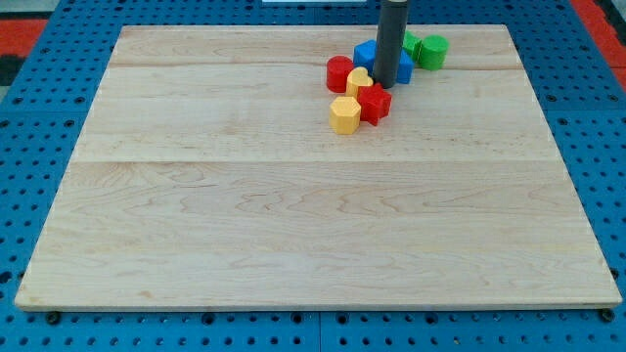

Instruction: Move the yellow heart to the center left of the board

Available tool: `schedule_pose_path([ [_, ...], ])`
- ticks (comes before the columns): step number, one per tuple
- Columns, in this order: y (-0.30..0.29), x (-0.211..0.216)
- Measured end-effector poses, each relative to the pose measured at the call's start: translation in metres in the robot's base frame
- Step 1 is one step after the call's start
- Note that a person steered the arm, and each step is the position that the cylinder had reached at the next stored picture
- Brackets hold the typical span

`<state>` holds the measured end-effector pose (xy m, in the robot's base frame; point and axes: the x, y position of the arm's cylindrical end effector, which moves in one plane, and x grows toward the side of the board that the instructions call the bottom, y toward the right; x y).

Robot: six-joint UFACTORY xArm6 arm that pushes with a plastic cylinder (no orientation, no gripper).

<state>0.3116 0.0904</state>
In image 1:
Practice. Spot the yellow heart block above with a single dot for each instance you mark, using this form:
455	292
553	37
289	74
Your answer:
357	78

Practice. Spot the light wooden board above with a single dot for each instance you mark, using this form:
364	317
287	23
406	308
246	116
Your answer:
206	177

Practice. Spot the red cylinder block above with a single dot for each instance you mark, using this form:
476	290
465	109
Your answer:
338	69

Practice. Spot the blue block right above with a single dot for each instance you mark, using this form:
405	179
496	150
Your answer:
405	68

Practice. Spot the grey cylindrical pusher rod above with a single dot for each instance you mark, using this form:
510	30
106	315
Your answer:
390	36

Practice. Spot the green cube block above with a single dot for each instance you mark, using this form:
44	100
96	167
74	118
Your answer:
412	45

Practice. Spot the yellow hexagon block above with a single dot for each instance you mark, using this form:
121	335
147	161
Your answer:
344	115

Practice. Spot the red star block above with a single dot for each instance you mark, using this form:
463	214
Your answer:
375	103

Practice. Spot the green cylinder block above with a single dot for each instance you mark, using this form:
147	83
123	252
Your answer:
433	52

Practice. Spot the blue cube block left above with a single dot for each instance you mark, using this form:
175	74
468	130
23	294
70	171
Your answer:
364	55

